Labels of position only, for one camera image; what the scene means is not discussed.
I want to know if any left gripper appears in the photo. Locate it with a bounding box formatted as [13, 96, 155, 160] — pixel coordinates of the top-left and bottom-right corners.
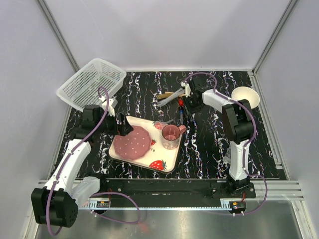
[96, 110, 133, 136]

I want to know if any blue capped test tube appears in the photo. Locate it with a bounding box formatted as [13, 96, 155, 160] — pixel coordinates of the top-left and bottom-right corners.
[180, 110, 184, 125]

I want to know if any white squeeze bottle red cap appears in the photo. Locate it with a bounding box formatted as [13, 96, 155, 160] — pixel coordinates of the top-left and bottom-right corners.
[178, 98, 184, 108]

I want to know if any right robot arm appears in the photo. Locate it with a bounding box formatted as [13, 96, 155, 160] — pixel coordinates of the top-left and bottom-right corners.
[181, 72, 257, 198]

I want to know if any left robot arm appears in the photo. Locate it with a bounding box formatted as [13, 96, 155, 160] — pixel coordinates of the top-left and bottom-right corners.
[31, 105, 133, 228]

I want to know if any pink polka dot plate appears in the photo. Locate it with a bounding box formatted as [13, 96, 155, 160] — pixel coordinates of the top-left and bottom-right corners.
[113, 125, 152, 160]

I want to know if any bundle of clear pipettes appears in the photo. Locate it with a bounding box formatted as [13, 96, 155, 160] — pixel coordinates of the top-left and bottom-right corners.
[157, 88, 185, 107]

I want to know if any pink ceramic mug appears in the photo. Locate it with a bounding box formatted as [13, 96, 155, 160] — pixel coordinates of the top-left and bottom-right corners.
[161, 125, 186, 150]

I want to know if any wooden bristle brush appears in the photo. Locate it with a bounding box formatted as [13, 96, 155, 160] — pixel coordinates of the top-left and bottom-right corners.
[157, 92, 185, 101]

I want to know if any clear plastic funnel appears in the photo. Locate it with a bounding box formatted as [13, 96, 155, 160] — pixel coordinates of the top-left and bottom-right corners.
[153, 119, 173, 130]

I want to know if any white strawberry tray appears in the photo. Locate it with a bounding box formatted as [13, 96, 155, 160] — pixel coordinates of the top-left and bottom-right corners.
[109, 116, 182, 173]

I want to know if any white perforated plastic basket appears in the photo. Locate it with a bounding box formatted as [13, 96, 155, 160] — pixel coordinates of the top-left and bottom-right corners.
[56, 58, 127, 112]

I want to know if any white bowl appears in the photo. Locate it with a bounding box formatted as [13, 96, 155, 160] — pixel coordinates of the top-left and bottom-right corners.
[231, 86, 260, 109]

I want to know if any clear test tube rack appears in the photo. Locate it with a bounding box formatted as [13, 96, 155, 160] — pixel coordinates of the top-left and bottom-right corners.
[222, 147, 231, 164]

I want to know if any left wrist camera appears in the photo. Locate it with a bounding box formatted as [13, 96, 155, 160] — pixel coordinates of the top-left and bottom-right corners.
[99, 96, 118, 117]

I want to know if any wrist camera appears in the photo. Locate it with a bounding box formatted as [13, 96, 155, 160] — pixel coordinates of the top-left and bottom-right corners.
[181, 81, 191, 98]
[99, 96, 118, 117]

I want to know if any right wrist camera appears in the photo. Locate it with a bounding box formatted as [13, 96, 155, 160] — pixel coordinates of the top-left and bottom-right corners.
[181, 81, 191, 98]

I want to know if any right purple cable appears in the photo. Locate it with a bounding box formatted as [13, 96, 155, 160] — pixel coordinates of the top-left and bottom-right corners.
[183, 72, 269, 216]

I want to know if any purple cable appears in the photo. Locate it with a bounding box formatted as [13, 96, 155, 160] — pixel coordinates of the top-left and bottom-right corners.
[183, 72, 269, 216]
[46, 86, 142, 236]

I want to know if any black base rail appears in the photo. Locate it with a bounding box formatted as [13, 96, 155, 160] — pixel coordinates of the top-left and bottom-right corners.
[99, 179, 256, 208]

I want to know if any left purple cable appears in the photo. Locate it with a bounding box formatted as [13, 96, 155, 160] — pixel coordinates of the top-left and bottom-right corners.
[46, 86, 142, 236]

